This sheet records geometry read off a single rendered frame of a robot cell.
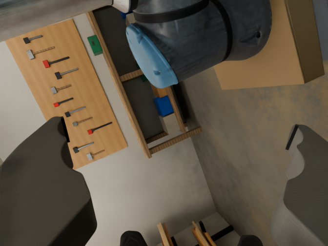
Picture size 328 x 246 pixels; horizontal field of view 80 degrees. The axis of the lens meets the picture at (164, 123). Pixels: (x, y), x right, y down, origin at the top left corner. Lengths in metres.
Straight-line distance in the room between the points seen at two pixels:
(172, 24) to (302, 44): 0.27
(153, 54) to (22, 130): 3.12
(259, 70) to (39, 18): 0.48
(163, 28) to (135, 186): 3.24
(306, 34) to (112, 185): 3.26
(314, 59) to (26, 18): 0.52
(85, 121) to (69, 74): 0.70
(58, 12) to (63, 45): 2.91
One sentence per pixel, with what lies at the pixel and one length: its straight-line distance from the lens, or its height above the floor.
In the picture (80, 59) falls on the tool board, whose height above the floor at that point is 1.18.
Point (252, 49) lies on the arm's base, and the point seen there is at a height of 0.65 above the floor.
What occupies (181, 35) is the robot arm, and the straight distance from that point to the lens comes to 0.39.
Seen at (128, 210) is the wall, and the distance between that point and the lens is 3.69.
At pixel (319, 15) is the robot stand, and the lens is 0.54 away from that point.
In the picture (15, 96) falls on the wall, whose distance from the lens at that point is 3.39.
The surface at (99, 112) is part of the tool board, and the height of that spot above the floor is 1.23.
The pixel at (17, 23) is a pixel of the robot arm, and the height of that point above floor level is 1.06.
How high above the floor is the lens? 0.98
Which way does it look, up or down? 11 degrees down
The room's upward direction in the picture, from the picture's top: 113 degrees counter-clockwise
